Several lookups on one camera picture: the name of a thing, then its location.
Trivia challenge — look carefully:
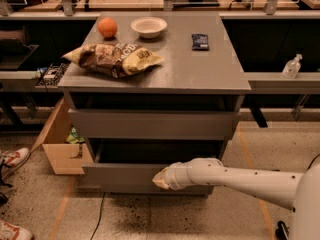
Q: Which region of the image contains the grey drawer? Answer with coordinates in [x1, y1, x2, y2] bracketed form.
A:
[69, 109, 240, 140]
[81, 140, 224, 196]

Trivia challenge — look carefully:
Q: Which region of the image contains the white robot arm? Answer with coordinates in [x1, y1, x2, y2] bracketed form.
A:
[153, 158, 320, 240]

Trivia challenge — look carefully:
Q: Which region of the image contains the grey drawer cabinet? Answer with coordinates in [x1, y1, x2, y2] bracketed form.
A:
[58, 11, 252, 172]

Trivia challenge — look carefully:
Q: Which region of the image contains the grey top drawer front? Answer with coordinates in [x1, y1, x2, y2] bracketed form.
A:
[69, 109, 240, 140]

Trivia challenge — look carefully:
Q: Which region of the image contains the wooden box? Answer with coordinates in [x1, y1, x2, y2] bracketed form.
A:
[31, 98, 93, 175]

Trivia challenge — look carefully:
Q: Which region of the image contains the green packet in box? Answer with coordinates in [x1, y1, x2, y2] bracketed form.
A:
[66, 127, 85, 144]

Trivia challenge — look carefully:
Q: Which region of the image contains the yellow brown chip bag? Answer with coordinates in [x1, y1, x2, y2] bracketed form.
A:
[64, 43, 164, 79]

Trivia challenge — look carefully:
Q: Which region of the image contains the black wheel caster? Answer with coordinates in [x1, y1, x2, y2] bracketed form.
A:
[275, 221, 289, 240]

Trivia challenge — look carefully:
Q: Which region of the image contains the dark blue snack packet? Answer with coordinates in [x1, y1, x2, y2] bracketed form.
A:
[192, 34, 209, 51]

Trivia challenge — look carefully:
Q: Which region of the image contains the white red sneaker upper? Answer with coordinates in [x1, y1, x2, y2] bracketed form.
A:
[0, 147, 30, 179]

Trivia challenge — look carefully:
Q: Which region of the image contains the white red sneaker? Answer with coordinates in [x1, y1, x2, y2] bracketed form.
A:
[0, 147, 30, 179]
[0, 220, 34, 240]

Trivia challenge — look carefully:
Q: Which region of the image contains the white bowl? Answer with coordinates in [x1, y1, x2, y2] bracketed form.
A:
[131, 17, 167, 39]

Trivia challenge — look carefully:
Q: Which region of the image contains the black patterned notebook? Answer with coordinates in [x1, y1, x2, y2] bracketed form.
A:
[36, 63, 69, 87]

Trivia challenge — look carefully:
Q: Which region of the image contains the orange fruit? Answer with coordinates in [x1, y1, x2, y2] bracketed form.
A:
[98, 17, 117, 39]

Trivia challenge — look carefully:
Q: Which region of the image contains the white red sneaker lower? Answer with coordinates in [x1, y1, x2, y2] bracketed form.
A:
[0, 220, 34, 240]

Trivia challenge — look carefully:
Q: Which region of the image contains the clear sanitizer pump bottle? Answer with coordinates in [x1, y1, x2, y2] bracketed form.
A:
[282, 54, 302, 79]

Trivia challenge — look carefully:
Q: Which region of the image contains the black floor cable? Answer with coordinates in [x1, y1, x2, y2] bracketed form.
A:
[89, 192, 107, 240]

